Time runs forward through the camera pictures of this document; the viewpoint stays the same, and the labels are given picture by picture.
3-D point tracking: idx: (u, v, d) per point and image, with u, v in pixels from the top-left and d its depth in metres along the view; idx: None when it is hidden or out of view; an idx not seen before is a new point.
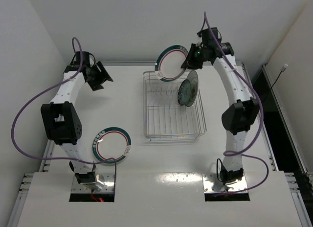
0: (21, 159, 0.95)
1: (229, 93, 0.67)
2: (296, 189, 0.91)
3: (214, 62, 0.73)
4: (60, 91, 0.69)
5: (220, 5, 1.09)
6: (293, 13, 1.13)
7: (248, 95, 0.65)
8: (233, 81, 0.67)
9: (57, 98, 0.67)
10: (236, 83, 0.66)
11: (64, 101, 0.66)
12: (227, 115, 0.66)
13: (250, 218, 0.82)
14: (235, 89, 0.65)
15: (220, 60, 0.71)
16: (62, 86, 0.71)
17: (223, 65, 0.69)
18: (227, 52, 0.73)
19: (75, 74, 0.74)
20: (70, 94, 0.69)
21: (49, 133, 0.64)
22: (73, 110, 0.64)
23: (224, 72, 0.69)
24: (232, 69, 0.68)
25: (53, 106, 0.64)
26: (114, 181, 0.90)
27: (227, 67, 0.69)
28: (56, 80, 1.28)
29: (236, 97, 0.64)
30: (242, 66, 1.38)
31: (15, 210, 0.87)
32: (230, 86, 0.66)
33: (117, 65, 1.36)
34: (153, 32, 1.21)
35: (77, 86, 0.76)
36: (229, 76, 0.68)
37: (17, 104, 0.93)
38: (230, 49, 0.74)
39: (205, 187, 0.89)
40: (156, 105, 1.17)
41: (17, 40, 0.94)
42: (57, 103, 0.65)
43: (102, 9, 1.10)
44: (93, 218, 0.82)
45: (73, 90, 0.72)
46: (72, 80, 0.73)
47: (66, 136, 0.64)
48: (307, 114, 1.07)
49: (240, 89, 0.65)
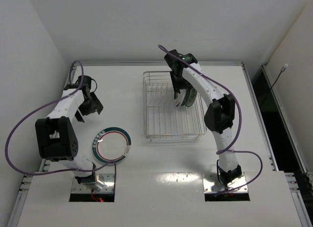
0: (21, 159, 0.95)
1: (205, 97, 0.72)
2: (296, 189, 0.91)
3: (183, 73, 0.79)
4: (57, 106, 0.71)
5: (221, 5, 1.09)
6: (294, 12, 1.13)
7: (220, 93, 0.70)
8: (205, 84, 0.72)
9: (55, 112, 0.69)
10: (208, 85, 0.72)
11: (61, 115, 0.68)
12: (208, 116, 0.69)
13: (251, 218, 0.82)
14: (208, 90, 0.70)
15: (188, 69, 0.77)
16: (61, 102, 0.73)
17: (191, 73, 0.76)
18: (190, 60, 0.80)
19: (74, 91, 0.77)
20: (67, 109, 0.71)
21: (42, 149, 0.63)
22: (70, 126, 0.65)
23: (193, 78, 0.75)
24: (200, 74, 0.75)
25: (48, 121, 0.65)
26: (114, 181, 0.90)
27: (194, 74, 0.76)
28: (56, 80, 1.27)
29: (211, 97, 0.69)
30: (242, 66, 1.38)
31: (14, 211, 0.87)
32: (203, 89, 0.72)
33: (116, 64, 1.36)
34: (153, 32, 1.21)
35: (76, 103, 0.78)
36: (199, 81, 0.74)
37: (17, 105, 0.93)
38: (192, 57, 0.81)
39: (204, 186, 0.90)
40: (156, 105, 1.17)
41: (17, 40, 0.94)
42: (54, 118, 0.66)
43: (102, 9, 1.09)
44: (93, 218, 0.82)
45: (72, 106, 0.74)
46: (71, 97, 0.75)
47: (61, 153, 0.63)
48: (307, 115, 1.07)
49: (212, 89, 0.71)
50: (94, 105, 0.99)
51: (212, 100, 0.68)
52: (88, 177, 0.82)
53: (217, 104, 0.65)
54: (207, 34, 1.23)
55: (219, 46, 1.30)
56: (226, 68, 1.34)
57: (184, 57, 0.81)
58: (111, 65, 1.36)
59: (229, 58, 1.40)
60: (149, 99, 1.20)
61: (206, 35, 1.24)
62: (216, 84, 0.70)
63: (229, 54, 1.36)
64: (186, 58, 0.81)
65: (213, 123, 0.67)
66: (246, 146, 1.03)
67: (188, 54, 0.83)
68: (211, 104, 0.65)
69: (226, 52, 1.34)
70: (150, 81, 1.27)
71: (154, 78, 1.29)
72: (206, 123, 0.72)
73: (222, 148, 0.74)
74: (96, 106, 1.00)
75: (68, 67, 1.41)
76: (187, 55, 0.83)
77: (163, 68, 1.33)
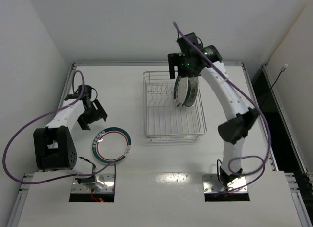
0: (21, 159, 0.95)
1: (226, 107, 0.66)
2: (296, 189, 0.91)
3: (202, 72, 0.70)
4: (57, 116, 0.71)
5: (221, 5, 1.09)
6: (293, 12, 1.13)
7: (245, 105, 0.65)
8: (229, 93, 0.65)
9: (54, 122, 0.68)
10: (232, 95, 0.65)
11: (60, 125, 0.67)
12: (224, 127, 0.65)
13: (250, 218, 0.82)
14: (232, 102, 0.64)
15: (210, 70, 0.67)
16: (61, 112, 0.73)
17: (213, 75, 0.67)
18: (214, 57, 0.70)
19: (75, 101, 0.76)
20: (66, 119, 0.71)
21: (40, 160, 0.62)
22: (69, 136, 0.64)
23: (216, 82, 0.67)
24: (225, 79, 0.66)
25: (47, 131, 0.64)
26: (114, 181, 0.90)
27: (218, 77, 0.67)
28: (56, 80, 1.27)
29: (234, 111, 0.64)
30: (242, 66, 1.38)
31: (14, 211, 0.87)
32: (226, 99, 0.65)
33: (117, 64, 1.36)
34: (153, 32, 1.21)
35: (76, 113, 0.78)
36: (222, 88, 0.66)
37: (16, 105, 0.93)
38: (216, 53, 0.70)
39: (204, 186, 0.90)
40: (156, 105, 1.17)
41: (16, 40, 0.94)
42: (53, 127, 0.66)
43: (102, 9, 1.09)
44: (93, 218, 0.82)
45: (71, 116, 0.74)
46: (71, 107, 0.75)
47: (59, 164, 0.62)
48: (307, 115, 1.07)
49: (237, 101, 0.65)
50: (97, 114, 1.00)
51: (237, 115, 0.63)
52: (88, 177, 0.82)
53: (241, 120, 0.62)
54: (207, 34, 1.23)
55: (219, 46, 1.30)
56: (226, 68, 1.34)
57: (206, 51, 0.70)
58: (111, 65, 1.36)
59: (229, 58, 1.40)
60: (149, 99, 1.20)
61: (206, 35, 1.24)
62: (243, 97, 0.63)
63: (229, 54, 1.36)
64: (208, 53, 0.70)
65: (231, 136, 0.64)
66: (246, 146, 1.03)
67: (210, 47, 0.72)
68: (234, 120, 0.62)
69: (226, 52, 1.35)
70: (150, 81, 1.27)
71: (154, 78, 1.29)
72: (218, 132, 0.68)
73: (232, 157, 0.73)
74: (99, 115, 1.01)
75: (68, 67, 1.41)
76: (209, 46, 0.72)
77: (163, 68, 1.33)
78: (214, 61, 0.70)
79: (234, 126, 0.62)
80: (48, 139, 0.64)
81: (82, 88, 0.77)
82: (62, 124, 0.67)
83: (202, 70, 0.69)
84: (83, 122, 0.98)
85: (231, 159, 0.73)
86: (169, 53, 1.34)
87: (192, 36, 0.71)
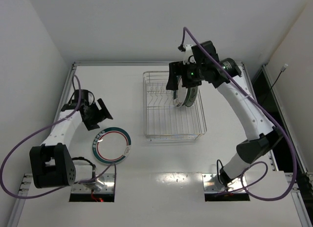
0: (21, 159, 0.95)
1: (247, 125, 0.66)
2: (296, 189, 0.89)
3: (220, 86, 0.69)
4: (54, 131, 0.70)
5: (221, 5, 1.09)
6: (293, 12, 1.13)
7: (267, 123, 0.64)
8: (251, 112, 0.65)
9: (51, 138, 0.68)
10: (254, 113, 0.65)
11: (57, 142, 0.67)
12: (245, 147, 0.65)
13: (250, 218, 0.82)
14: (255, 121, 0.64)
15: (230, 86, 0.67)
16: (57, 126, 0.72)
17: (234, 92, 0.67)
18: (233, 71, 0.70)
19: (72, 113, 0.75)
20: (64, 134, 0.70)
21: (38, 178, 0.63)
22: (65, 154, 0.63)
23: (236, 100, 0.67)
24: (246, 96, 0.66)
25: (44, 149, 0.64)
26: (114, 181, 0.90)
27: (238, 94, 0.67)
28: (56, 79, 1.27)
29: (258, 131, 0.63)
30: (242, 66, 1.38)
31: (14, 211, 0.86)
32: (248, 117, 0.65)
33: (117, 64, 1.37)
34: (153, 32, 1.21)
35: (74, 125, 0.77)
36: (244, 105, 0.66)
37: (16, 105, 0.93)
38: (235, 67, 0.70)
39: (204, 186, 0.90)
40: (156, 105, 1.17)
41: (16, 39, 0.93)
42: (49, 146, 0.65)
43: (101, 9, 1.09)
44: (93, 218, 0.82)
45: (69, 129, 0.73)
46: (68, 120, 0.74)
47: (56, 182, 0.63)
48: (307, 116, 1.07)
49: (259, 119, 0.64)
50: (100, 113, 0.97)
51: (260, 136, 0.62)
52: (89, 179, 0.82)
53: (265, 141, 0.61)
54: (207, 34, 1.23)
55: (219, 46, 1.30)
56: None
57: (224, 65, 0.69)
58: (111, 65, 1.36)
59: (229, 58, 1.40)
60: (149, 99, 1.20)
61: (206, 35, 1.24)
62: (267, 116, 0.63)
63: (229, 54, 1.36)
64: (226, 66, 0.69)
65: (252, 156, 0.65)
66: None
67: (227, 59, 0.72)
68: (258, 141, 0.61)
69: (226, 52, 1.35)
70: (150, 81, 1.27)
71: (154, 78, 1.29)
72: (237, 150, 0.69)
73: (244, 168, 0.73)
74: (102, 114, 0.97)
75: (68, 67, 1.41)
76: (226, 59, 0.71)
77: (163, 68, 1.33)
78: (234, 76, 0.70)
79: (258, 148, 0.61)
80: (44, 158, 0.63)
81: (79, 100, 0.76)
82: (59, 142, 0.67)
83: (221, 84, 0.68)
84: (88, 124, 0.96)
85: (243, 169, 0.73)
86: (169, 53, 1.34)
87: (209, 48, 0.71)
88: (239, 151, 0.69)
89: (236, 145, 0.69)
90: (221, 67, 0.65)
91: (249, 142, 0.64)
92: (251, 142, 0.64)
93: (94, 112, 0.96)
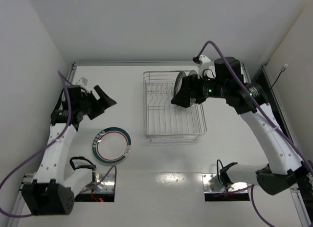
0: (21, 159, 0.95)
1: (273, 159, 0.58)
2: (296, 189, 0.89)
3: (245, 114, 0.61)
4: (46, 159, 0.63)
5: (221, 5, 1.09)
6: (293, 12, 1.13)
7: (297, 158, 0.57)
8: (278, 145, 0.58)
9: (41, 172, 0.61)
10: (282, 147, 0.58)
11: (50, 178, 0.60)
12: (269, 180, 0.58)
13: (250, 218, 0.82)
14: (282, 155, 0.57)
15: (256, 116, 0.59)
16: (49, 151, 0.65)
17: (260, 122, 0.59)
18: (260, 99, 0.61)
19: (62, 132, 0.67)
20: (56, 165, 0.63)
21: (36, 213, 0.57)
22: (60, 188, 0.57)
23: (263, 131, 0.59)
24: (274, 127, 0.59)
25: (36, 186, 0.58)
26: (115, 181, 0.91)
27: (265, 124, 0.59)
28: (56, 79, 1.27)
29: (286, 167, 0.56)
30: (242, 66, 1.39)
31: (14, 211, 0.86)
32: (275, 151, 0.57)
33: (116, 64, 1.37)
34: (153, 32, 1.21)
35: (67, 143, 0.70)
36: (271, 138, 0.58)
37: (16, 105, 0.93)
38: (262, 94, 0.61)
39: (204, 186, 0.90)
40: (156, 105, 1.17)
41: (15, 39, 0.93)
42: (42, 182, 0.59)
43: (101, 9, 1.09)
44: (93, 218, 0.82)
45: (61, 151, 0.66)
46: (59, 141, 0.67)
47: (56, 214, 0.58)
48: (307, 116, 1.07)
49: (288, 153, 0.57)
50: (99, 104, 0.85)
51: (288, 172, 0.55)
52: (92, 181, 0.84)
53: (294, 178, 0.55)
54: (207, 34, 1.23)
55: (219, 46, 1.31)
56: None
57: (251, 91, 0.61)
58: (111, 65, 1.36)
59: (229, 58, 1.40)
60: (149, 99, 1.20)
61: (206, 34, 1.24)
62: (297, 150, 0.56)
63: (229, 54, 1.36)
64: (253, 93, 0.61)
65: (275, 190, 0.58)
66: (246, 146, 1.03)
67: (254, 83, 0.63)
68: (287, 178, 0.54)
69: (226, 52, 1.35)
70: (150, 81, 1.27)
71: (154, 78, 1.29)
72: (258, 180, 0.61)
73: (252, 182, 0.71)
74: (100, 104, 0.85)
75: (68, 67, 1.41)
76: (253, 83, 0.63)
77: (163, 68, 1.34)
78: (260, 104, 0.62)
79: (285, 184, 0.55)
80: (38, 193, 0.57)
81: (68, 118, 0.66)
82: (52, 177, 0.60)
83: (246, 111, 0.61)
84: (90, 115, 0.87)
85: (250, 184, 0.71)
86: (169, 53, 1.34)
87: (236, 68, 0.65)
88: (259, 181, 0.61)
89: (258, 174, 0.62)
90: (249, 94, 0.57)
91: (275, 175, 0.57)
92: (278, 176, 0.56)
93: (92, 103, 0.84)
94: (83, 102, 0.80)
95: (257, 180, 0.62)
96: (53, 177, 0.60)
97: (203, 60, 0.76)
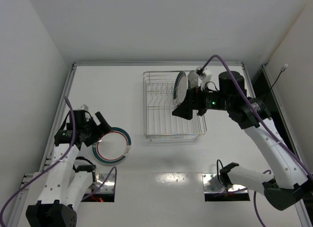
0: (22, 159, 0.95)
1: (278, 173, 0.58)
2: None
3: (248, 129, 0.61)
4: (49, 180, 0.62)
5: (221, 5, 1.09)
6: (293, 12, 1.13)
7: (303, 172, 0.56)
8: (283, 159, 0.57)
9: (46, 193, 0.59)
10: (287, 160, 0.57)
11: (54, 199, 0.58)
12: (275, 195, 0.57)
13: (250, 218, 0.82)
14: (287, 169, 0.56)
15: (258, 130, 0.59)
16: (52, 172, 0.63)
17: (263, 137, 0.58)
18: (262, 113, 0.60)
19: (65, 153, 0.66)
20: (60, 185, 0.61)
21: None
22: (64, 208, 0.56)
23: (266, 146, 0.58)
24: (277, 141, 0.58)
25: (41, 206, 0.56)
26: (115, 181, 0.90)
27: (268, 138, 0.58)
28: (56, 79, 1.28)
29: (292, 181, 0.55)
30: (242, 66, 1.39)
31: (15, 211, 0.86)
32: (279, 165, 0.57)
33: (116, 64, 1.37)
34: (153, 32, 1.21)
35: (71, 164, 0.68)
36: (275, 152, 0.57)
37: (16, 105, 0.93)
38: (264, 109, 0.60)
39: (204, 186, 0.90)
40: (156, 105, 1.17)
41: (15, 39, 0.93)
42: (46, 203, 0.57)
43: (101, 9, 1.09)
44: (93, 218, 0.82)
45: (66, 172, 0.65)
46: (63, 162, 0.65)
47: None
48: (307, 117, 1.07)
49: (293, 168, 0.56)
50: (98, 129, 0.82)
51: (295, 187, 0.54)
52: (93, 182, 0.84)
53: (301, 192, 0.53)
54: (207, 34, 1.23)
55: (219, 46, 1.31)
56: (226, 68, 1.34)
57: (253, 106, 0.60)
58: (110, 65, 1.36)
59: (229, 58, 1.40)
60: (149, 99, 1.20)
61: (206, 34, 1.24)
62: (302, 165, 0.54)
63: (229, 54, 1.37)
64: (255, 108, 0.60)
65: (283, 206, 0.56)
66: (246, 146, 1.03)
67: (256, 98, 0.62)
68: (294, 193, 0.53)
69: (226, 52, 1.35)
70: (150, 81, 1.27)
71: (154, 78, 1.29)
72: (266, 195, 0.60)
73: (251, 180, 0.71)
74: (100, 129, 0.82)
75: (68, 67, 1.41)
76: (255, 99, 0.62)
77: (163, 68, 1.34)
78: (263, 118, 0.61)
79: (293, 199, 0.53)
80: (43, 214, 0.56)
81: (72, 137, 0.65)
82: (55, 198, 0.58)
83: (249, 126, 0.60)
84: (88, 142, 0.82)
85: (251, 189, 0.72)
86: (169, 53, 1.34)
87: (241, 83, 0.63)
88: (267, 197, 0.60)
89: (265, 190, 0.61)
90: (252, 108, 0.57)
91: (281, 191, 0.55)
92: (283, 192, 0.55)
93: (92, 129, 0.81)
94: (85, 126, 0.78)
95: (265, 195, 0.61)
96: (57, 198, 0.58)
97: (206, 73, 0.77)
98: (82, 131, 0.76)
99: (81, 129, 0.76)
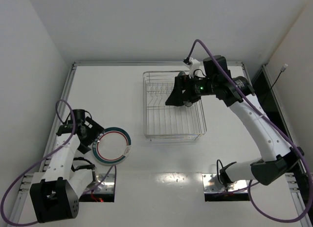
0: (22, 158, 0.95)
1: (261, 146, 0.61)
2: (296, 189, 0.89)
3: (233, 106, 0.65)
4: (53, 162, 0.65)
5: (220, 5, 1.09)
6: (293, 12, 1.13)
7: (285, 144, 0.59)
8: (266, 131, 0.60)
9: (49, 173, 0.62)
10: (270, 133, 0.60)
11: (58, 176, 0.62)
12: (261, 169, 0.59)
13: (250, 218, 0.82)
14: (270, 141, 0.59)
15: (242, 105, 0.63)
16: (55, 155, 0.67)
17: (247, 111, 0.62)
18: (246, 90, 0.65)
19: (69, 138, 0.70)
20: (63, 166, 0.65)
21: (42, 216, 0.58)
22: (67, 185, 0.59)
23: (250, 120, 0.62)
24: (260, 115, 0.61)
25: (45, 185, 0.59)
26: (115, 181, 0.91)
27: (252, 113, 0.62)
28: (56, 80, 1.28)
29: (274, 152, 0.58)
30: (242, 66, 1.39)
31: (15, 211, 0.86)
32: (262, 137, 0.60)
33: (117, 65, 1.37)
34: (153, 32, 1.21)
35: (73, 150, 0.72)
36: (258, 125, 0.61)
37: (16, 105, 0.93)
38: (248, 86, 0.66)
39: (204, 186, 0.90)
40: (156, 105, 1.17)
41: (15, 39, 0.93)
42: (50, 182, 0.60)
43: (101, 9, 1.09)
44: (93, 218, 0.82)
45: (68, 157, 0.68)
46: (66, 147, 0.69)
47: (62, 216, 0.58)
48: (307, 116, 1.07)
49: (276, 140, 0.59)
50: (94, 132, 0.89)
51: (278, 158, 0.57)
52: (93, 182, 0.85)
53: (283, 164, 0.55)
54: (207, 34, 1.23)
55: (219, 47, 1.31)
56: None
57: (236, 84, 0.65)
58: (110, 65, 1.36)
59: (229, 58, 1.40)
60: (149, 99, 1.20)
61: (206, 35, 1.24)
62: (283, 135, 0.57)
63: (229, 54, 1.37)
64: (238, 85, 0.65)
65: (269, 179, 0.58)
66: (246, 146, 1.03)
67: (240, 78, 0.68)
68: (275, 164, 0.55)
69: (226, 52, 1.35)
70: (150, 81, 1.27)
71: (154, 78, 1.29)
72: (253, 172, 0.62)
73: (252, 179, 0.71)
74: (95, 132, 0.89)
75: (68, 67, 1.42)
76: (238, 78, 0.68)
77: (164, 68, 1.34)
78: (247, 95, 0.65)
79: (275, 170, 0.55)
80: (46, 192, 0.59)
81: (74, 123, 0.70)
82: (59, 175, 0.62)
83: (233, 102, 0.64)
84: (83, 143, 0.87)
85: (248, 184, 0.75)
86: (169, 53, 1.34)
87: (223, 64, 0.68)
88: (254, 173, 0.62)
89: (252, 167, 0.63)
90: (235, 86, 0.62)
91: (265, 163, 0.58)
92: (267, 163, 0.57)
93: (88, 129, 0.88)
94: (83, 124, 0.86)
95: (253, 173, 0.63)
96: (60, 176, 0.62)
97: (193, 61, 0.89)
98: (83, 125, 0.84)
99: (81, 124, 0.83)
